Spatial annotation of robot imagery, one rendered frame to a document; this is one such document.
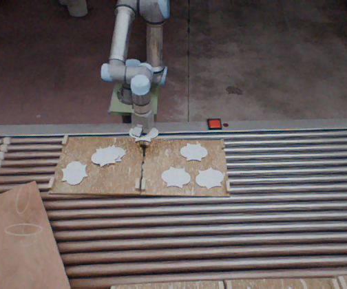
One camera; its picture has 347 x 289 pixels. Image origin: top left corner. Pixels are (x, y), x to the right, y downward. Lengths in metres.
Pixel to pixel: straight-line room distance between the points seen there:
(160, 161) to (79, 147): 0.43
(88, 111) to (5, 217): 2.06
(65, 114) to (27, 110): 0.39
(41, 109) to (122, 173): 2.05
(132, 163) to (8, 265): 0.66
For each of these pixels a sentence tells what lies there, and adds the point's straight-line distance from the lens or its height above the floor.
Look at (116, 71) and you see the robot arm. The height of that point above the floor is 1.36.
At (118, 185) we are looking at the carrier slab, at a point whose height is 0.94.
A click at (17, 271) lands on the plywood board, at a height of 1.04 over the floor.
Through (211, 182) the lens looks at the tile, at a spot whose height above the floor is 0.95.
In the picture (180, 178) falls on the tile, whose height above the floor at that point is 0.95.
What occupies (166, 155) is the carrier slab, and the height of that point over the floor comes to 0.94.
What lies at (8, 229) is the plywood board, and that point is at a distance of 1.38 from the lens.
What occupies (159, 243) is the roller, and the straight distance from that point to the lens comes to 1.35.
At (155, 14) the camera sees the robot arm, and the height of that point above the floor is 1.46.
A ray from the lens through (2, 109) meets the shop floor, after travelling 3.61.
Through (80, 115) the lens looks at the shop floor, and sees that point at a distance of 3.28.
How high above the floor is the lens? 2.15
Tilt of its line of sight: 48 degrees down
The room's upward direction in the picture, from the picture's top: 2 degrees clockwise
